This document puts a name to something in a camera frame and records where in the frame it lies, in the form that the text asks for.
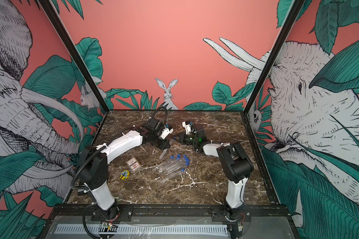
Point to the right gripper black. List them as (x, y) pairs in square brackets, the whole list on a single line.
[(183, 138)]

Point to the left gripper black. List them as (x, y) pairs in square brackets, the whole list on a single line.
[(166, 144)]

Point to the clear test tube blue stopper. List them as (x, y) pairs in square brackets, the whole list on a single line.
[(166, 163), (182, 160), (175, 170), (172, 175), (175, 164), (177, 158)]

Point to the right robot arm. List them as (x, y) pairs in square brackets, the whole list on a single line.
[(234, 160)]

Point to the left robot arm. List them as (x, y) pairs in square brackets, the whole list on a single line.
[(92, 168)]

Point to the yellow blue small toy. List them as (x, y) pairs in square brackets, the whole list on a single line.
[(124, 175)]

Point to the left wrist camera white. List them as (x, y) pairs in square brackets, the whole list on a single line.
[(167, 130)]

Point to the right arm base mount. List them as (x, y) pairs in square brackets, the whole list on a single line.
[(223, 213)]

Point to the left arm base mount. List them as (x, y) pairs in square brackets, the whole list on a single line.
[(118, 213)]

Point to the white slotted cable duct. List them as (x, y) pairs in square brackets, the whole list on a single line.
[(124, 229)]

